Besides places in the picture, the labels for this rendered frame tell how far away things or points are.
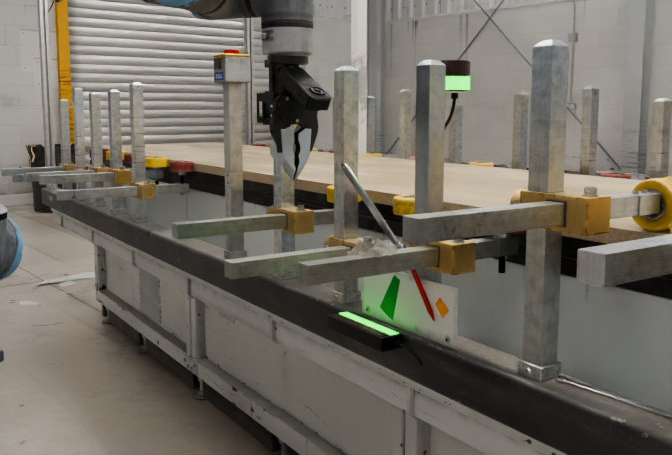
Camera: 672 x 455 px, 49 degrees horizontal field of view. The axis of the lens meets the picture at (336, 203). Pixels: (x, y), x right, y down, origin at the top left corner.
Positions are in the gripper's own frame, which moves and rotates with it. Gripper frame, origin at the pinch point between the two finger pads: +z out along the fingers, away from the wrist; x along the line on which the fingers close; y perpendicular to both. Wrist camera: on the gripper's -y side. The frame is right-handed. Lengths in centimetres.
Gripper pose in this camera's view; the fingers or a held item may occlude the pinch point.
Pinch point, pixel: (295, 172)
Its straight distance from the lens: 128.6
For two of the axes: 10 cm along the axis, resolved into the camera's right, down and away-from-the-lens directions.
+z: 0.0, 9.9, 1.3
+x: -8.2, 0.7, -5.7
